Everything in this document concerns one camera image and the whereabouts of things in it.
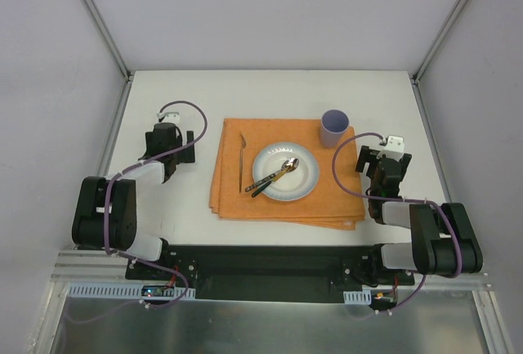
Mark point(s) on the aluminium frame post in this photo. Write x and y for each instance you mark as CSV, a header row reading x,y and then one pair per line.
x,y
106,37
438,42

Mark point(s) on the orange cloth napkin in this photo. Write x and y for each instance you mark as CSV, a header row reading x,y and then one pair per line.
x,y
327,205

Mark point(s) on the silver fork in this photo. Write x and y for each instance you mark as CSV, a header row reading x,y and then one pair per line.
x,y
241,161

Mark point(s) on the right aluminium frame post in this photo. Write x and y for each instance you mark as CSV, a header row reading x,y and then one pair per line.
x,y
438,42

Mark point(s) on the left aluminium frame post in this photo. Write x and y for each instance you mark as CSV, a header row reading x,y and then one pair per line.
x,y
106,37

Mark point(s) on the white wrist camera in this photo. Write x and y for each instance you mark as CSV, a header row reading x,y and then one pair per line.
x,y
392,145
169,117

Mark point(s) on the gold-tipped knife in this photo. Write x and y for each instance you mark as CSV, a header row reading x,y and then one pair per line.
x,y
271,181

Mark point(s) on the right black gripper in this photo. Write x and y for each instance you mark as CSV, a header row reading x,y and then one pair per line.
x,y
364,158

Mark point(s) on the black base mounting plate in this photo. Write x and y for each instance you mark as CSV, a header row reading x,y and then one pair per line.
x,y
272,273

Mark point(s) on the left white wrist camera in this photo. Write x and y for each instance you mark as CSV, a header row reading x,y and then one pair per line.
x,y
169,117

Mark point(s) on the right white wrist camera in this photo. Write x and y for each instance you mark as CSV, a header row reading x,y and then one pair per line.
x,y
392,145

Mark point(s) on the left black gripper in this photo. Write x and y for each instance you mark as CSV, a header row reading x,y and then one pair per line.
x,y
189,146

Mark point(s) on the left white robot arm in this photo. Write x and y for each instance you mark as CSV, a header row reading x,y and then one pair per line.
x,y
117,227

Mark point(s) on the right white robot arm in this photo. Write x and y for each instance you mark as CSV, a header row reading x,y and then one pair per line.
x,y
442,240

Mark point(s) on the silver spoon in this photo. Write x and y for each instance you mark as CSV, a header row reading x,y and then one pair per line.
x,y
288,166

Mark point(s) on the lilac plastic cup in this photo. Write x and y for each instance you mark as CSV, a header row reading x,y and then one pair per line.
x,y
333,125

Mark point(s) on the white blue-rimmed plate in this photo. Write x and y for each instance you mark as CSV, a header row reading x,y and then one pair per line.
x,y
291,186

